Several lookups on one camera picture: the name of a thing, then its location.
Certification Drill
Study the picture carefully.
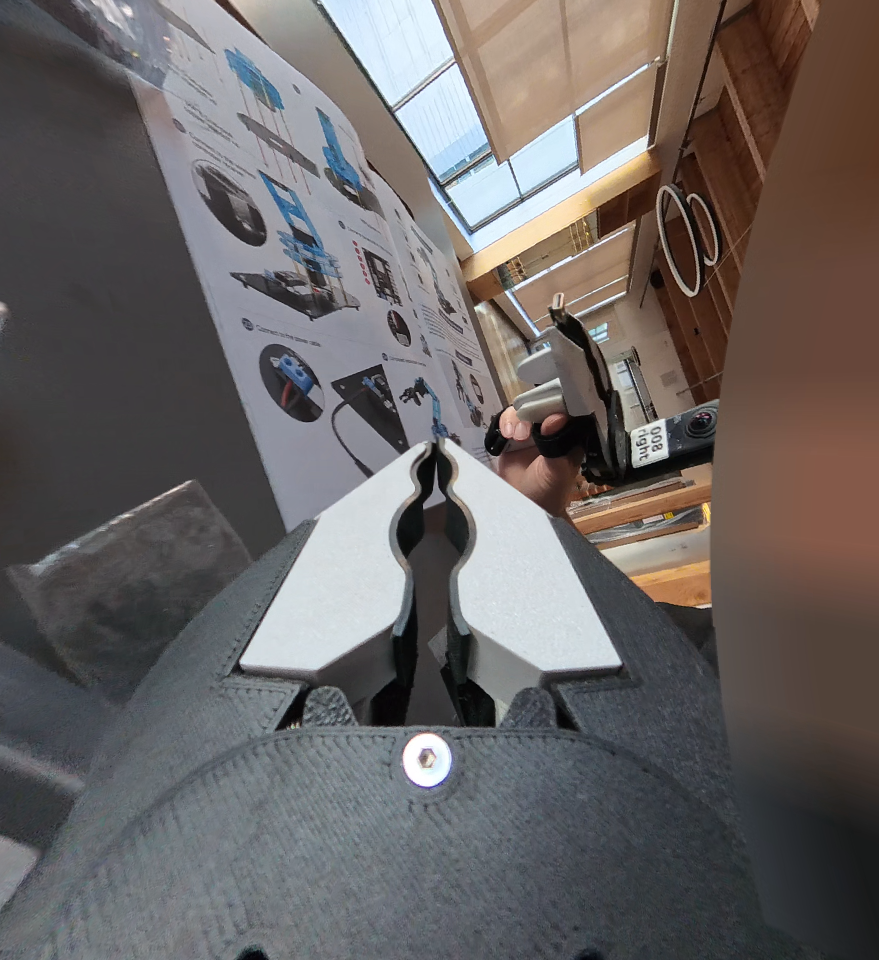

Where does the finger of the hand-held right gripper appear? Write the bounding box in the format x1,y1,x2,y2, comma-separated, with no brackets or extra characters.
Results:
580,316,626,453
516,309,615,449

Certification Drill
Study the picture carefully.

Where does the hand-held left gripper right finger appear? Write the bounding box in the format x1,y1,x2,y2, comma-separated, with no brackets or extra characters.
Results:
438,439,626,727

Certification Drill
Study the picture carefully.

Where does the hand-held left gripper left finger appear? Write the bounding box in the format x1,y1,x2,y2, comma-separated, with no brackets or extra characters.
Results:
237,441,441,727

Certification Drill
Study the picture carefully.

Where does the dark grey desk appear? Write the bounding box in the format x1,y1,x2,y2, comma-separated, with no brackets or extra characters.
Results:
0,0,313,751

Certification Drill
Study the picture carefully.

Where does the person's right hand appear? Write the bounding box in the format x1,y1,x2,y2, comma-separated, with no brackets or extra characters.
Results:
493,403,587,520

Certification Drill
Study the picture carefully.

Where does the wooden table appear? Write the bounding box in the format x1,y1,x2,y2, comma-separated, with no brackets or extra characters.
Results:
568,460,714,538

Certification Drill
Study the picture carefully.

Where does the beige roller blind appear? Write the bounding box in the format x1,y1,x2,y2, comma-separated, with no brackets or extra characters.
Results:
509,223,637,318
435,0,675,165

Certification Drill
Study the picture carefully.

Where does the clear bag with red stripe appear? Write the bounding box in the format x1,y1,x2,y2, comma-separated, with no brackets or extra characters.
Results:
6,480,255,706

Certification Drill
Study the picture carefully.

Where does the open instruction manual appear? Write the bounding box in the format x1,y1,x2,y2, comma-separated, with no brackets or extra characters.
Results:
128,0,510,531

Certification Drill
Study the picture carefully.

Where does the pile of small clear bags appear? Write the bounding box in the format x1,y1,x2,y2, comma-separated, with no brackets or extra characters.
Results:
0,291,114,950

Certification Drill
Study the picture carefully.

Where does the black shiny plastic bag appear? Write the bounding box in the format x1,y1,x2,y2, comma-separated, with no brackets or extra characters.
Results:
49,0,186,80

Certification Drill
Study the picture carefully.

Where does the large black ring lamp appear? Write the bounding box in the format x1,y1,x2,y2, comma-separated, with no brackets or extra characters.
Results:
654,184,708,295

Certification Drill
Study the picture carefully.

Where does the small black ring lamp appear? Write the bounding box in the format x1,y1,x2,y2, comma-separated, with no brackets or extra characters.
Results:
684,190,725,268

